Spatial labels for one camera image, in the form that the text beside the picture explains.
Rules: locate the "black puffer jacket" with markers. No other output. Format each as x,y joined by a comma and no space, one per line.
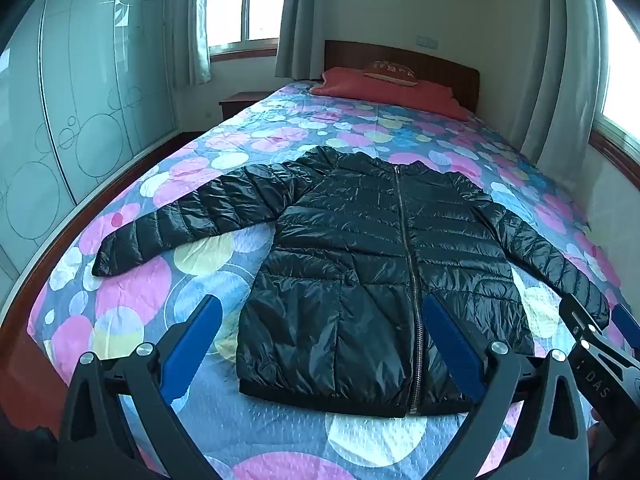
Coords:
360,270

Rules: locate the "wall switch plate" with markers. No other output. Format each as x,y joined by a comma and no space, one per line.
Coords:
426,40

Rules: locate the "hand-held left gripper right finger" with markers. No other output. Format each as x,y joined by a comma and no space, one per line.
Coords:
450,337

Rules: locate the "glass sliding-door wardrobe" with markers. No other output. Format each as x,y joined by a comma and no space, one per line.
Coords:
75,110

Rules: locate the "grey curtain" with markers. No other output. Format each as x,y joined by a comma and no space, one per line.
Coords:
300,15
570,70
192,20

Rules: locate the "small orange cushion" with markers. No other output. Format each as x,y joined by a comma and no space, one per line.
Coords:
391,72

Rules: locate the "window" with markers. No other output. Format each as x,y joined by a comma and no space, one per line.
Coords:
622,75
247,0

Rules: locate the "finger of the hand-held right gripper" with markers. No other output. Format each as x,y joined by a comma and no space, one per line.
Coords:
627,322
577,315

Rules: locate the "red pillow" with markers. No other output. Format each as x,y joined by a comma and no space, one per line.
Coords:
385,92

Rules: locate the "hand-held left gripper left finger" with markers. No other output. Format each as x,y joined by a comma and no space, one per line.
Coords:
197,332

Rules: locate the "circle-patterned bedspread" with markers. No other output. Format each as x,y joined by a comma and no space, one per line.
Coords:
165,290

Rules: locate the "wooden nightstand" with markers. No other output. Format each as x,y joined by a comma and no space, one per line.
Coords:
240,102

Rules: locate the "dark wooden headboard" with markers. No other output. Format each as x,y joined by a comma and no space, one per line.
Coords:
450,72

